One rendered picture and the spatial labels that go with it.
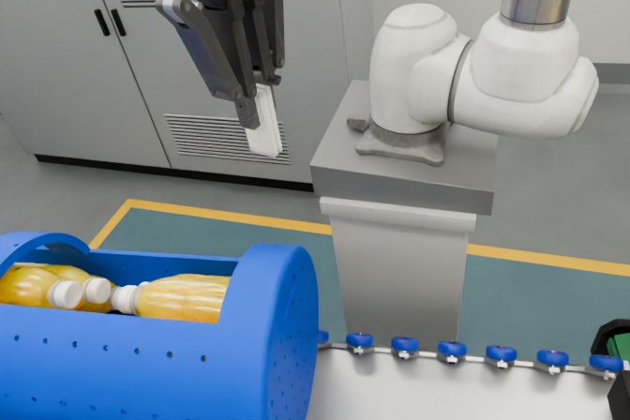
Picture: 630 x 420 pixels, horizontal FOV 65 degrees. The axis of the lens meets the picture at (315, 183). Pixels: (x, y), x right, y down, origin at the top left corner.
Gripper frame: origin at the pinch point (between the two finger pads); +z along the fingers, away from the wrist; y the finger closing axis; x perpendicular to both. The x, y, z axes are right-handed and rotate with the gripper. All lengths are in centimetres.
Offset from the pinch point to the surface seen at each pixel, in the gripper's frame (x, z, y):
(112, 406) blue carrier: -14.4, 31.6, 21.2
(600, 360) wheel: 35, 48, -23
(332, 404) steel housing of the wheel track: 2, 53, 0
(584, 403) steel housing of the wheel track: 35, 53, -18
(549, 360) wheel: 29, 48, -20
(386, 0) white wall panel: -111, 90, -249
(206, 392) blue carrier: -3.3, 28.4, 15.0
